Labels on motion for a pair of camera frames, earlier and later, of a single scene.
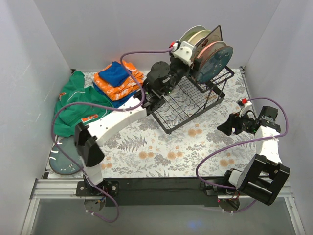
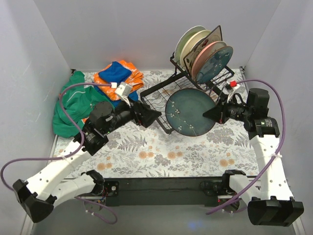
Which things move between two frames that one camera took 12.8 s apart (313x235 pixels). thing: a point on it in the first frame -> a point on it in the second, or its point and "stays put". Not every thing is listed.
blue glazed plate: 213,64 stays put
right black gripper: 236,124 -> 222,111
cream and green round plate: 201,34 stays put
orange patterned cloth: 112,93 stays put
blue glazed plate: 59,162 -> 184,112
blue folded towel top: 115,74 stays put
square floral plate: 214,36 stays put
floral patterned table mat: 198,150 stays put
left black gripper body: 187,67 -> 139,113
